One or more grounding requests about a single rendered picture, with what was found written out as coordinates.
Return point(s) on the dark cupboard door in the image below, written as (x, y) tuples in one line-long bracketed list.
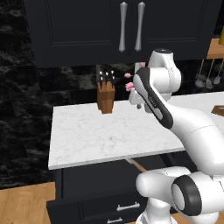
[(78, 29), (180, 26)]

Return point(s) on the dark open drawer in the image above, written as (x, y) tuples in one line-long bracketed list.
[(87, 210)]

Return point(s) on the wooden knife block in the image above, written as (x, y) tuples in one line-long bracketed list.
[(106, 97)]

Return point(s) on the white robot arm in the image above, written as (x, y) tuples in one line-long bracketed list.
[(201, 140)]

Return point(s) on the grey hanging ladle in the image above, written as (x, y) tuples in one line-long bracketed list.
[(200, 82)]

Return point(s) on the wooden wall shelf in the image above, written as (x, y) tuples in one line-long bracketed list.
[(215, 51)]

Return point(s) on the pink flowers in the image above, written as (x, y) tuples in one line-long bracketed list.
[(129, 85)]

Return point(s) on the wooden cutting board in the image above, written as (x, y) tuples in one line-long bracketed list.
[(218, 110)]

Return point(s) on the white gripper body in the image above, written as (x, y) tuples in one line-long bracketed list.
[(135, 97)]

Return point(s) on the dark counter cabinet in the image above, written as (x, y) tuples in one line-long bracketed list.
[(96, 178)]

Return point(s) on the yellow bottle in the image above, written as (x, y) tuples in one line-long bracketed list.
[(222, 36)]

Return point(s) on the grey hanging spatula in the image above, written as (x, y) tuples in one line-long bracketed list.
[(217, 78)]

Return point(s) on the grey hanging spoon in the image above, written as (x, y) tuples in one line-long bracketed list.
[(209, 82)]

